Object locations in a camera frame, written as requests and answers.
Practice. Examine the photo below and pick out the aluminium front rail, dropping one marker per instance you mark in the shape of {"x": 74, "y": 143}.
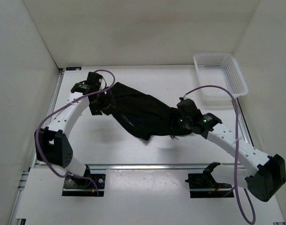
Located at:
{"x": 146, "y": 166}

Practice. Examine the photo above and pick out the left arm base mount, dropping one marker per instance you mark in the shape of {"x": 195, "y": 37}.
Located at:
{"x": 94, "y": 187}

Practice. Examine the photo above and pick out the white plastic mesh basket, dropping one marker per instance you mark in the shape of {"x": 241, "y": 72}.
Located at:
{"x": 219, "y": 69}

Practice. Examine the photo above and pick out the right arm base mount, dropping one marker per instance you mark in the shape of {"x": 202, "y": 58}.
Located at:
{"x": 203, "y": 185}

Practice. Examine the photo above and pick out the black shorts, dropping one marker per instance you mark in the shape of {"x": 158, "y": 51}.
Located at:
{"x": 143, "y": 115}

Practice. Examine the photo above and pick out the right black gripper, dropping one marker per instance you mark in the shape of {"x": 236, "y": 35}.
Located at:
{"x": 179, "y": 113}

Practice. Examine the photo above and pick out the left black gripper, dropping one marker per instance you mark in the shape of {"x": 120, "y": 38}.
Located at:
{"x": 108, "y": 102}

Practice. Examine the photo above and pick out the aluminium right rail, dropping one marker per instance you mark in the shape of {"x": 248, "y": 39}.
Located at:
{"x": 243, "y": 128}

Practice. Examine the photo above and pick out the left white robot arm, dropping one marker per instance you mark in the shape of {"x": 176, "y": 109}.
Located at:
{"x": 51, "y": 137}

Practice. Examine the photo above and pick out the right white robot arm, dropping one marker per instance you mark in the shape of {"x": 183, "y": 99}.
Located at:
{"x": 263, "y": 175}

